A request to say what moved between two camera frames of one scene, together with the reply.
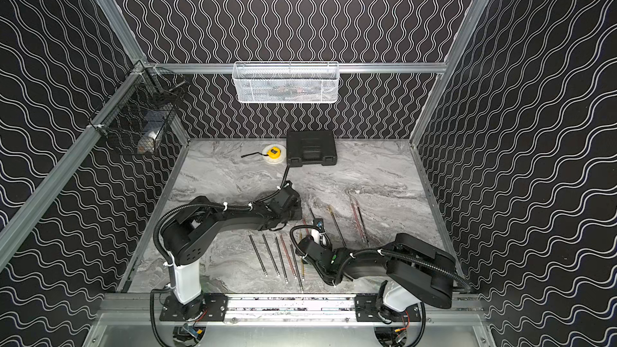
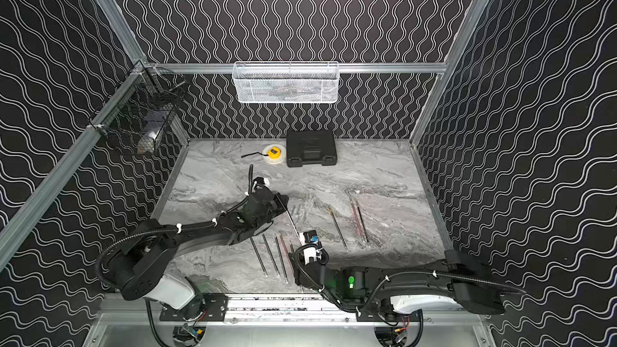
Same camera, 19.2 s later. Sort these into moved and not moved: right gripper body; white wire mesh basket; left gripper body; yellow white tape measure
Moved: right gripper body; left gripper body
Not moved: white wire mesh basket; yellow white tape measure
